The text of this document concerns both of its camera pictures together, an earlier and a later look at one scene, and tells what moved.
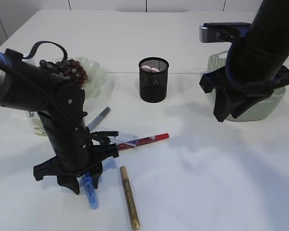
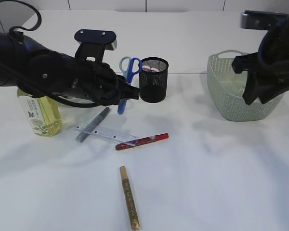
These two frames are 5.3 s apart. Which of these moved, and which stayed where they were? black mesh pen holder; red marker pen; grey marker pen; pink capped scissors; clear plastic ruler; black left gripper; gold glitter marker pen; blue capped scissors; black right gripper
Moved: black right gripper; blue capped scissors; black left gripper
Stayed: black mesh pen holder; grey marker pen; pink capped scissors; gold glitter marker pen; red marker pen; clear plastic ruler
